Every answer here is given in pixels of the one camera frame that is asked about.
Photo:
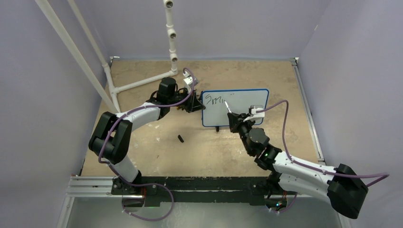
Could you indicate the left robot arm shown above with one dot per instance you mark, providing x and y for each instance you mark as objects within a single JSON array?
[{"x": 111, "y": 138}]

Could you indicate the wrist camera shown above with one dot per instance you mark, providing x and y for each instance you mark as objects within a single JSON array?
[
  {"x": 190, "y": 82},
  {"x": 256, "y": 114}
]

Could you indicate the aluminium frame rail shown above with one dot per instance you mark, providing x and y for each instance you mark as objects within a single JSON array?
[{"x": 89, "y": 187}]

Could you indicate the blue framed whiteboard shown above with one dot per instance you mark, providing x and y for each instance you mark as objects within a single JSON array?
[{"x": 239, "y": 100}]

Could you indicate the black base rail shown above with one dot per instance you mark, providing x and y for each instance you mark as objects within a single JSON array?
[{"x": 256, "y": 191}]

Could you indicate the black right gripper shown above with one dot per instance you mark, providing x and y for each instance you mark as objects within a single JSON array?
[{"x": 236, "y": 120}]

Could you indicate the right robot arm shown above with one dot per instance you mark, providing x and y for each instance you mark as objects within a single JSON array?
[{"x": 339, "y": 186}]

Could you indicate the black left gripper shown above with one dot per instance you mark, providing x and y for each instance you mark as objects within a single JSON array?
[{"x": 193, "y": 104}]

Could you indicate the white whiteboard marker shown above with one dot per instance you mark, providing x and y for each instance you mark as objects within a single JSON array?
[{"x": 227, "y": 107}]

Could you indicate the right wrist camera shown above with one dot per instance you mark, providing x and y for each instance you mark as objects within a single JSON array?
[{"x": 256, "y": 114}]

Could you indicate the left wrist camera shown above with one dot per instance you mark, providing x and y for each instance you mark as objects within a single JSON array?
[{"x": 190, "y": 82}]

